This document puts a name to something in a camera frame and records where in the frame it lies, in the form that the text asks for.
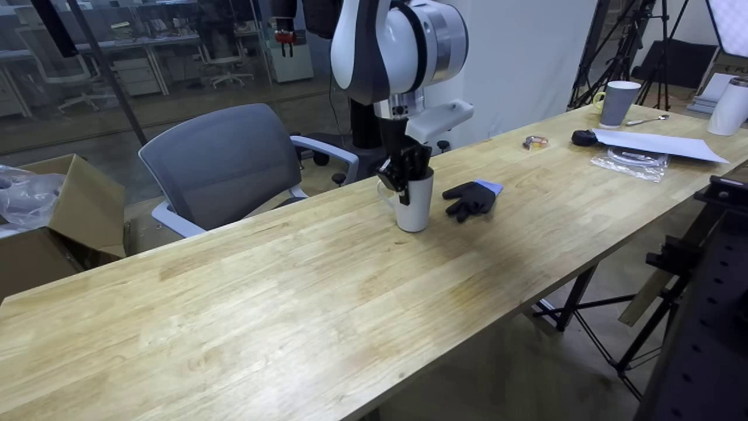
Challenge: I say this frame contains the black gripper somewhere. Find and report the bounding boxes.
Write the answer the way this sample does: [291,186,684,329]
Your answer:
[380,134,436,210]

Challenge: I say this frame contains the white ceramic mug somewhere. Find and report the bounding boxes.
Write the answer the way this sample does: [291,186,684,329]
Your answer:
[375,171,436,235]

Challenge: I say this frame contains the grey paper cup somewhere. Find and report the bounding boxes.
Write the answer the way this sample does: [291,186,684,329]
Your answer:
[599,79,643,131]

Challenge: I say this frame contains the black work glove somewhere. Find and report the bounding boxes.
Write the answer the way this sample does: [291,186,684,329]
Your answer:
[441,179,498,226]

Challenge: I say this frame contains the white backdrop sheet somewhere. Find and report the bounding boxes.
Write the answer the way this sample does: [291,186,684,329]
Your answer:
[436,0,599,153]

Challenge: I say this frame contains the small black rounded object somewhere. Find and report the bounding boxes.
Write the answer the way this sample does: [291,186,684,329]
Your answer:
[570,128,602,149]

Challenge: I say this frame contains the grey mesh office chair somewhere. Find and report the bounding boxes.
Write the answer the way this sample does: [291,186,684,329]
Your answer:
[137,100,363,241]

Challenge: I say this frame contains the black folding table legs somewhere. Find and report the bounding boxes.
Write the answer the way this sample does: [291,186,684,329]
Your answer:
[533,260,680,400]

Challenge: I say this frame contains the clear plastic sleeve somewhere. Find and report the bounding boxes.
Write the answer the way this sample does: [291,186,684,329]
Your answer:
[589,146,672,185]

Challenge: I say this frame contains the silver pen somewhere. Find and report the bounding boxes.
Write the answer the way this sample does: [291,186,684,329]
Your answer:
[623,111,672,128]

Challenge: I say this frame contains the black light stand tripod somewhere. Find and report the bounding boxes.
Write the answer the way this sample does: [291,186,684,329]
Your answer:
[568,0,705,111]

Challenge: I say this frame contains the white paper sheets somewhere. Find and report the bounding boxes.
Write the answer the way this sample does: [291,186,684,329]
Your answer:
[594,127,733,166]

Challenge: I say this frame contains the wooden strip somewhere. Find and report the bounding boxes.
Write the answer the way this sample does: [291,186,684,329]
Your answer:
[618,203,726,327]

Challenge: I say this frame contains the black slanted pole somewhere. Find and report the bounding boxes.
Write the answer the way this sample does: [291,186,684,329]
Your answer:
[67,0,151,146]

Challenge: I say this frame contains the white paper roll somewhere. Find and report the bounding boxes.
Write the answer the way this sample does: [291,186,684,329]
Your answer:
[706,77,748,137]

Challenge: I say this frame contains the brown cardboard box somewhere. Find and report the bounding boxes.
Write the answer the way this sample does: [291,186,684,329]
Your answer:
[0,151,128,301]

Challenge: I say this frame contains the black perforated breadboard table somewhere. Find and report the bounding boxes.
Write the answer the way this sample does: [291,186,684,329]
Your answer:
[633,176,748,421]

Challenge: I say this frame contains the clear crumpled plastic bag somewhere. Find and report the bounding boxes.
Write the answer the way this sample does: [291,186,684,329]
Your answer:
[0,162,67,233]

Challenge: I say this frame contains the black wheeled pedestal column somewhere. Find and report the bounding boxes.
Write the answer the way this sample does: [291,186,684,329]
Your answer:
[312,100,456,186]

